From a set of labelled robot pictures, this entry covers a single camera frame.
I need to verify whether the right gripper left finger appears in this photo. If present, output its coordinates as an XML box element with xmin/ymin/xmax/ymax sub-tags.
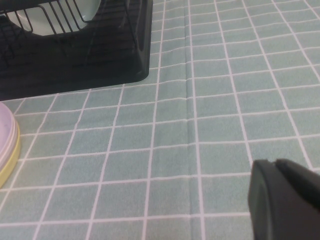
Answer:
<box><xmin>247</xmin><ymin>159</ymin><xmax>320</xmax><ymax>240</ymax></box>

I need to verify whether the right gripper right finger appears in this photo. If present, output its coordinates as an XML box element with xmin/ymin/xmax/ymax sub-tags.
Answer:
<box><xmin>273</xmin><ymin>158</ymin><xmax>320</xmax><ymax>215</ymax></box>

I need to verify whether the mint green round plate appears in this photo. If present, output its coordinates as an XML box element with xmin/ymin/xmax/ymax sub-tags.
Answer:
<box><xmin>7</xmin><ymin>0</ymin><xmax>102</xmax><ymax>36</ymax></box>

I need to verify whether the yellow round plate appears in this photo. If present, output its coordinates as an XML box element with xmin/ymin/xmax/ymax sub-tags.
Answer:
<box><xmin>0</xmin><ymin>119</ymin><xmax>21</xmax><ymax>190</ymax></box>

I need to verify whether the pink round plate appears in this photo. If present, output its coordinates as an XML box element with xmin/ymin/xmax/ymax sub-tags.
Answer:
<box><xmin>0</xmin><ymin>101</ymin><xmax>18</xmax><ymax>163</ymax></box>

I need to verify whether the green checked tablecloth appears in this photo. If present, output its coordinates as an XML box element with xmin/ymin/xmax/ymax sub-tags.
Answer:
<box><xmin>0</xmin><ymin>0</ymin><xmax>320</xmax><ymax>240</ymax></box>

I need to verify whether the black wire dish rack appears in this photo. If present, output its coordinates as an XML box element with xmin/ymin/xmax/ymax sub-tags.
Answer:
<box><xmin>0</xmin><ymin>0</ymin><xmax>141</xmax><ymax>67</ymax></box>

